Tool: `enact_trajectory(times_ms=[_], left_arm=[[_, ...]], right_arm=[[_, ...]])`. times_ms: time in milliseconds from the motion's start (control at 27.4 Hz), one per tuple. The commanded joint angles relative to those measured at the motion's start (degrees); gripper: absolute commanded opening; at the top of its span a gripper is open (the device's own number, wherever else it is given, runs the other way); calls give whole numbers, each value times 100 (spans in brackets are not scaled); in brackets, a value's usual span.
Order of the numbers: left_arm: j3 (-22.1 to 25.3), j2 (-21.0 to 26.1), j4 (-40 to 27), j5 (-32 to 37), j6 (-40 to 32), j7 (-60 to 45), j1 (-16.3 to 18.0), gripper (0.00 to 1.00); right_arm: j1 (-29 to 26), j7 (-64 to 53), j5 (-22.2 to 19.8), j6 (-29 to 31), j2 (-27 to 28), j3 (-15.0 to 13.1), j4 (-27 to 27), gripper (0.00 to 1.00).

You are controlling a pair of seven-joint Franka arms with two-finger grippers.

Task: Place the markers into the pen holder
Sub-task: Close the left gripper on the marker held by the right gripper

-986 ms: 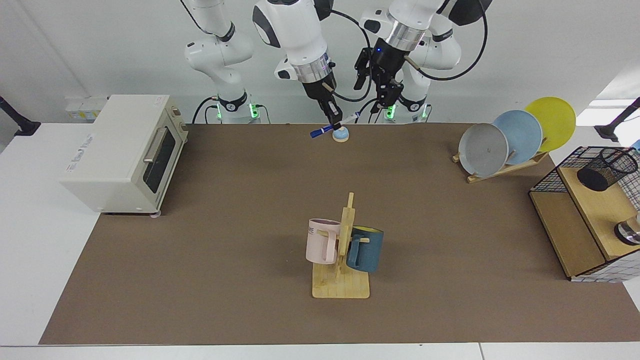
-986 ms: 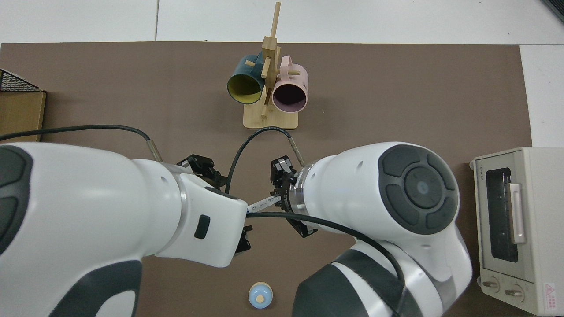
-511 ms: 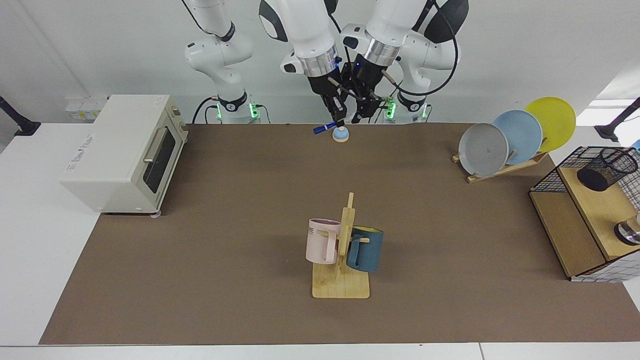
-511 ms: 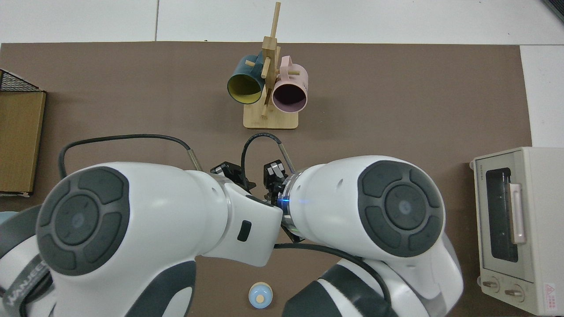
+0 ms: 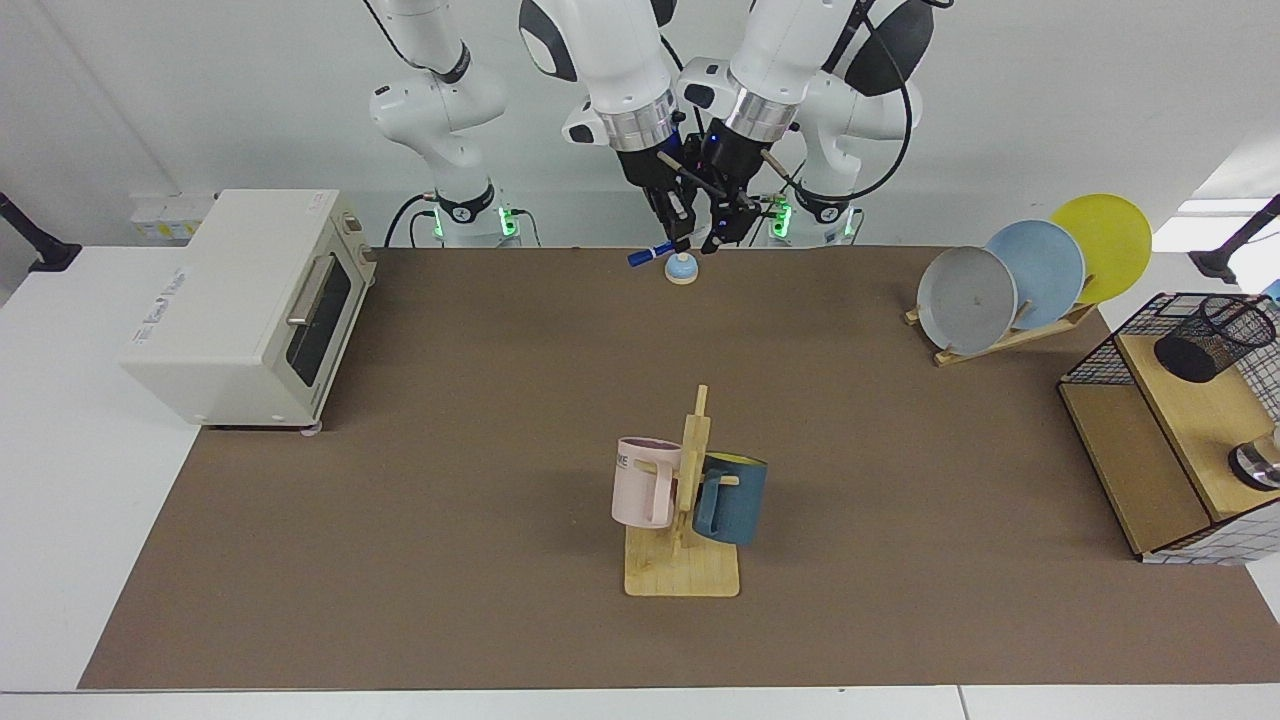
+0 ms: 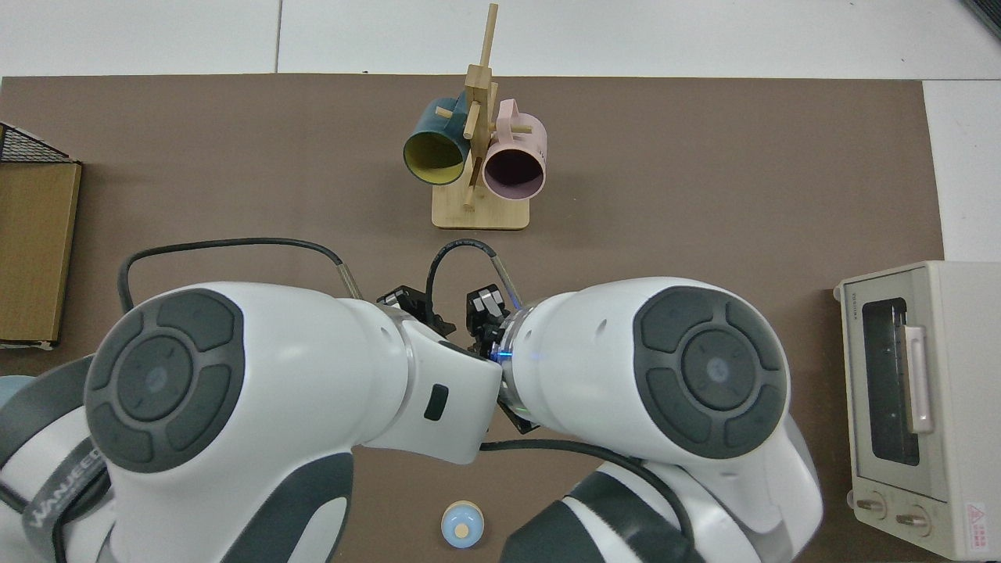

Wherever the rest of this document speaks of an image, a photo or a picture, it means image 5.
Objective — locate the white marker with blue cap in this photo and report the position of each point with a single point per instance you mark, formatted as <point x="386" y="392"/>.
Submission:
<point x="645" y="255"/>

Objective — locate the black mesh pen holder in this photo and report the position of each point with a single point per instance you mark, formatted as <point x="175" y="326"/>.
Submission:
<point x="1185" y="360"/>

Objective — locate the small blue round bell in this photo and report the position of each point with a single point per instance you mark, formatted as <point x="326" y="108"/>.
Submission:
<point x="681" y="272"/>

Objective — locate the grey plate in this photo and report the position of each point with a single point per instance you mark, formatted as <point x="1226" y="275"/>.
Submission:
<point x="965" y="300"/>

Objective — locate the pink cup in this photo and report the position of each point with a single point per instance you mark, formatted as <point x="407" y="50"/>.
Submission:
<point x="632" y="490"/>

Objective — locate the dark blue cup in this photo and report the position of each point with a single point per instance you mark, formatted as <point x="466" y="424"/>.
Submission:
<point x="740" y="500"/>

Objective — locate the wooden plate rack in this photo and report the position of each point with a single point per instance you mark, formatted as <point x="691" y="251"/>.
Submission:
<point x="1000" y="345"/>

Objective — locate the light blue plate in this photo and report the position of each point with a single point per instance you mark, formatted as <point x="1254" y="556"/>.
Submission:
<point x="1045" y="265"/>

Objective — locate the wooden cup stand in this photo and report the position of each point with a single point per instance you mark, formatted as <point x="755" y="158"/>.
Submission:
<point x="680" y="575"/>

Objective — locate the yellow plate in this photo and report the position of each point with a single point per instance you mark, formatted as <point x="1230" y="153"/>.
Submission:
<point x="1110" y="240"/>

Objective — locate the brown table cloth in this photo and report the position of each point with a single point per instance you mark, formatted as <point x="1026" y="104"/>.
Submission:
<point x="400" y="550"/>

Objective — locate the pale toaster oven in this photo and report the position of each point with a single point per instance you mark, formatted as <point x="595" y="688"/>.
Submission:
<point x="230" y="300"/>

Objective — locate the small pale blue object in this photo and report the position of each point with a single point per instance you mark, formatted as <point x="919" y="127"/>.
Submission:
<point x="1272" y="292"/>

